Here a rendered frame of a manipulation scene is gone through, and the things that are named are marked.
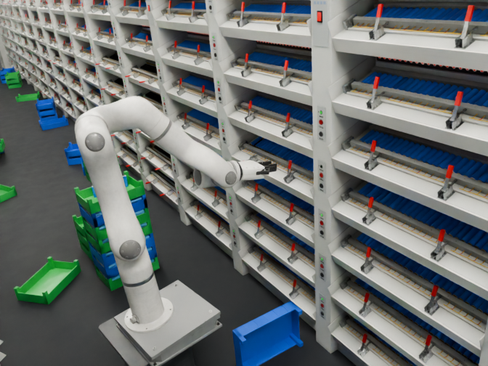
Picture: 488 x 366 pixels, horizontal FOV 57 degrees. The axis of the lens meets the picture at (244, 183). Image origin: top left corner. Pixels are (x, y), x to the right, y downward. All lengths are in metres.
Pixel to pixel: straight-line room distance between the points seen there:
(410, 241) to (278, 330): 0.84
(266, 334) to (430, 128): 1.18
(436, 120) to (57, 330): 1.96
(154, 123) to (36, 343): 1.36
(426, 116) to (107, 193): 0.99
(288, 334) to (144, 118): 1.19
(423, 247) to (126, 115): 1.00
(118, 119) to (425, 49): 0.92
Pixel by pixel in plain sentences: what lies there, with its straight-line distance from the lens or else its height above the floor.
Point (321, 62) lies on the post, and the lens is 1.53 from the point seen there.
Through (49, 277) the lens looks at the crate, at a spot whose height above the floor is 0.00.
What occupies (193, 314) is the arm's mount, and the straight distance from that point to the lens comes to 1.81.
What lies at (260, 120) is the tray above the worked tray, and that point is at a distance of 1.97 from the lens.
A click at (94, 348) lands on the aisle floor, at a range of 2.32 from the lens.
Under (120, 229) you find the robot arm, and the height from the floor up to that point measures 0.77.
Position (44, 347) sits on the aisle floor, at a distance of 2.44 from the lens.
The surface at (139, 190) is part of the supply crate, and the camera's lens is 2.45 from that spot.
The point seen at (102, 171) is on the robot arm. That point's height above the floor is 0.98.
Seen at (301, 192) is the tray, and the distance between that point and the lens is 1.79.
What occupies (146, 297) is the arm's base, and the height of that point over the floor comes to 0.46.
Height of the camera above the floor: 1.52
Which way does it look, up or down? 25 degrees down
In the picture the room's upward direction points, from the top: 5 degrees counter-clockwise
